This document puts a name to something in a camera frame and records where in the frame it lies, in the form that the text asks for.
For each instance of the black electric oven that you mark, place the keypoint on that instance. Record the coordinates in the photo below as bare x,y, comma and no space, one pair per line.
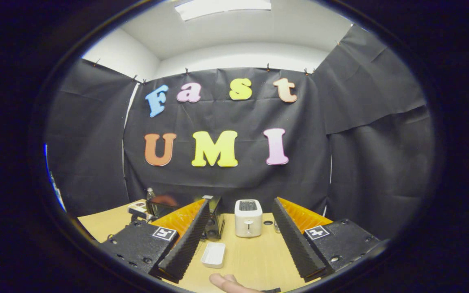
215,221

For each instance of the large ceiling light panel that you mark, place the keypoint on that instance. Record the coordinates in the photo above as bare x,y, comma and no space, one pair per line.
222,8

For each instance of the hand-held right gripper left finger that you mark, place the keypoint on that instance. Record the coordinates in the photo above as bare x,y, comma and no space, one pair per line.
189,244

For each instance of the small clear glass jar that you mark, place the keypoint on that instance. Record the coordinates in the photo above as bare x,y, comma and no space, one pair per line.
277,228

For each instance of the clear plastic water bottle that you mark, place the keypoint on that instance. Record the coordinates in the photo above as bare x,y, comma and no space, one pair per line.
150,193

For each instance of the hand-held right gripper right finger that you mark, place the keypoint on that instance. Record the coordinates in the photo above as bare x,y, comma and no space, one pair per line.
295,244

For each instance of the white dish with dark food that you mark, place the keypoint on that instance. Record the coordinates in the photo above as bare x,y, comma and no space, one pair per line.
136,207

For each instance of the white rectangular tray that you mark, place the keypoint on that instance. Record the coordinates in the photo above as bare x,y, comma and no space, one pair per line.
213,255

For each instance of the white toaster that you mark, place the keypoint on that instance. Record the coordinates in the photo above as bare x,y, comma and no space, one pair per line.
248,221

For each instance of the black backdrop cloth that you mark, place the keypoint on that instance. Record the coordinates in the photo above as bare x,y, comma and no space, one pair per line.
226,118

